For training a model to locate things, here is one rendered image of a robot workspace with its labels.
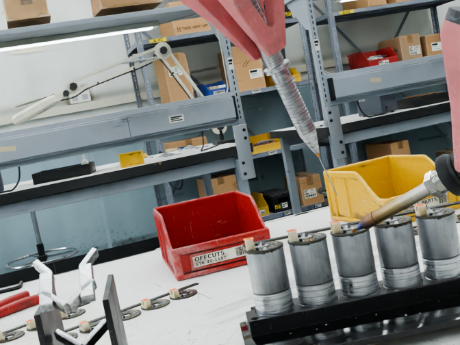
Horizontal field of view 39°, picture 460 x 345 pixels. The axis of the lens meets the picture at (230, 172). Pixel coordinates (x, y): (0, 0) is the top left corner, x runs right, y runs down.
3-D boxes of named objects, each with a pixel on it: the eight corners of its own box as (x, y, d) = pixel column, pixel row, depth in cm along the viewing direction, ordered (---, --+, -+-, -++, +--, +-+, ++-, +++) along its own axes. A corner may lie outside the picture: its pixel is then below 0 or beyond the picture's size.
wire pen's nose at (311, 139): (305, 158, 39) (295, 136, 39) (316, 148, 40) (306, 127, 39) (317, 157, 38) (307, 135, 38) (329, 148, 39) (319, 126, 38)
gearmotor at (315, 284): (343, 315, 41) (329, 235, 40) (304, 323, 40) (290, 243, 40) (334, 304, 43) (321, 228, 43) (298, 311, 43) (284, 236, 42)
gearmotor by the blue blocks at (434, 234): (472, 288, 41) (460, 209, 40) (435, 296, 41) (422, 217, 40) (456, 278, 43) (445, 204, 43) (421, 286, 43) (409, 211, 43)
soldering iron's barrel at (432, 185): (363, 238, 39) (450, 192, 35) (350, 215, 40) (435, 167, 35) (375, 232, 40) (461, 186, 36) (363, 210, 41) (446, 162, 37)
